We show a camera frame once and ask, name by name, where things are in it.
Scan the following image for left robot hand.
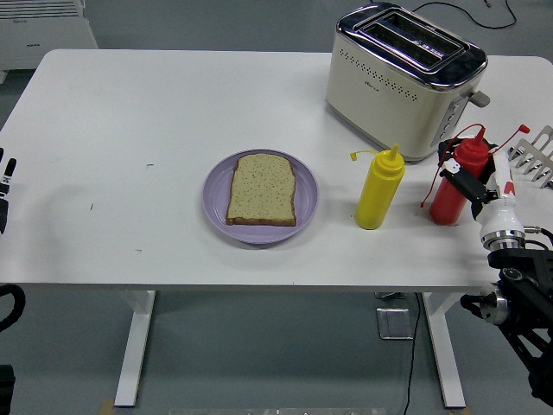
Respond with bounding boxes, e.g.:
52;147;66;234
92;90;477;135
0;147;18;235

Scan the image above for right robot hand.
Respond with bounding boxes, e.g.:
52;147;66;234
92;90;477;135
438;138;526;239

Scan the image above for metal floor socket plate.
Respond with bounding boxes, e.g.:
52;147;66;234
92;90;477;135
376;307;415;341

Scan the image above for red squeeze bottle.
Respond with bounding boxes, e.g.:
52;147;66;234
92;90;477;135
417;123;531;227

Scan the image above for yellow squeeze bottle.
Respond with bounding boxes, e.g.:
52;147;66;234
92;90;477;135
348;142;406;231

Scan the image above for white appliance with vents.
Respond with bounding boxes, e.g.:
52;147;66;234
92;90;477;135
0;0;99;83

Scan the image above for white table leg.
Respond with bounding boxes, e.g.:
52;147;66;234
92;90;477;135
422;292;467;410
114;290;156;408

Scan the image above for black cable under table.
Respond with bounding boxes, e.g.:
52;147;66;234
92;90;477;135
401;292;423;415

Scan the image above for purple plate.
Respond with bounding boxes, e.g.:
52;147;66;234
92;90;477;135
201;149;321;246

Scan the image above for thin black floor cable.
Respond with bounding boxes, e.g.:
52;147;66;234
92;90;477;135
412;0;518;30

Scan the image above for slice of seeded bread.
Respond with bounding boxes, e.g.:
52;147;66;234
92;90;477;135
225;152;298;227

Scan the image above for cream and chrome toaster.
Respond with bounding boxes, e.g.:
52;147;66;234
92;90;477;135
324;2;492;164

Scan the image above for silver metal rack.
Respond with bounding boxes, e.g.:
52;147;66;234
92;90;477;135
507;124;553;189

